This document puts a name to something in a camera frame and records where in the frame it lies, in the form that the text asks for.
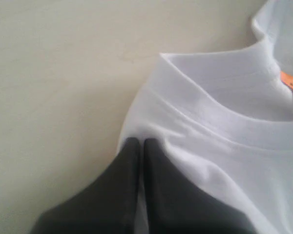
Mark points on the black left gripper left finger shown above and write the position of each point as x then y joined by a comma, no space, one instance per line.
106,206

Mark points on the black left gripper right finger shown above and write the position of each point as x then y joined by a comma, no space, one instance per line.
176,206

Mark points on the white t-shirt red lettering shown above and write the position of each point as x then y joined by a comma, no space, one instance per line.
226,120

